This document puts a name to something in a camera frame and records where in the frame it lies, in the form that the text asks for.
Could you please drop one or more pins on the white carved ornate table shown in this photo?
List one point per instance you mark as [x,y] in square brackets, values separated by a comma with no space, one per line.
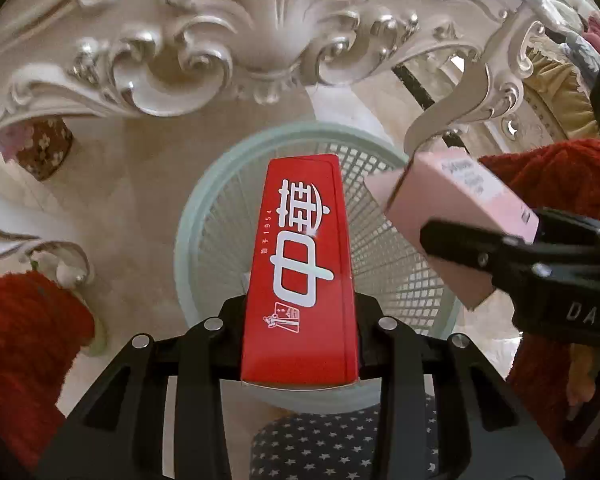
[260,20]

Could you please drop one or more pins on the grey patterned cloth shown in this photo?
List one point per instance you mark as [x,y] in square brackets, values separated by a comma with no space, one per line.
[582,52]

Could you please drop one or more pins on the gold fringed seat cushion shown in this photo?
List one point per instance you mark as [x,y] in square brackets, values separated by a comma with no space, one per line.
[560,95]

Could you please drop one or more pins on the person's left leg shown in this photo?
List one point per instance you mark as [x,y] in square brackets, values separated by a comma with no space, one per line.
[25,350]

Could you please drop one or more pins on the red cardboard box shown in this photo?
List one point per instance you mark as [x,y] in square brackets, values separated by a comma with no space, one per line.
[300,260]

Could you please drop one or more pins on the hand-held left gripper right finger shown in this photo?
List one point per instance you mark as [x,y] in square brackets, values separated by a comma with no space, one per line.
[372,327]

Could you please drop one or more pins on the grey star-patterned cloth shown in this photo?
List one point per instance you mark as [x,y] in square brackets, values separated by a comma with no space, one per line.
[320,445]

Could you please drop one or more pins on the person's right leg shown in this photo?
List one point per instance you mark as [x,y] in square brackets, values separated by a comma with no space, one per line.
[555,180]

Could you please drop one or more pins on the person's leg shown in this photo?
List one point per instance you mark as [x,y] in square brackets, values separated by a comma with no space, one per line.
[555,180]
[25,350]

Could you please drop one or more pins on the pale green mesh wastebasket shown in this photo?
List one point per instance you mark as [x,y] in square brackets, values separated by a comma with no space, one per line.
[380,200]

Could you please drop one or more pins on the person's right hand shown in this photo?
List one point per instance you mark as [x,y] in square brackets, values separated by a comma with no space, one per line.
[582,380]

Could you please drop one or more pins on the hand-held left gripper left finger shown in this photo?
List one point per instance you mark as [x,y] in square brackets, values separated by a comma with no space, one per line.
[230,327]

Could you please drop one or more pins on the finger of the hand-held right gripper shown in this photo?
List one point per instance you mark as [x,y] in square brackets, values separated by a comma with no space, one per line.
[470,252]
[565,232]

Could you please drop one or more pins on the pink cardboard box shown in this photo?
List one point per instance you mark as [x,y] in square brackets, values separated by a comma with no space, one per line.
[430,200]

